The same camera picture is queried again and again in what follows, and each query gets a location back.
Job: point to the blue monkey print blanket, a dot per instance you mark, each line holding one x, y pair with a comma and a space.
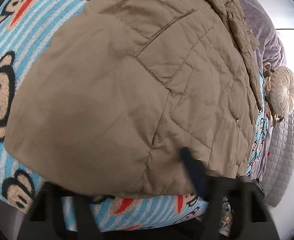
26, 30

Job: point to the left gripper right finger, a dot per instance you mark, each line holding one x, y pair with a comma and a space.
250, 217

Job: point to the round cream pleated cushion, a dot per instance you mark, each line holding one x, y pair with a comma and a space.
283, 89

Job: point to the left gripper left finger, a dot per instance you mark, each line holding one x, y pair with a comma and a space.
45, 219

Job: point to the tan puffer jacket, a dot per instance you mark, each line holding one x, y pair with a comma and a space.
125, 84

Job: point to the purple quilted duvet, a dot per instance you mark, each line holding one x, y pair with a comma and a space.
270, 55

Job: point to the beige knotted rope cushion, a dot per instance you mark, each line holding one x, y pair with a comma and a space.
273, 112

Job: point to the grey quilted headboard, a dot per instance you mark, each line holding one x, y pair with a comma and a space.
280, 162

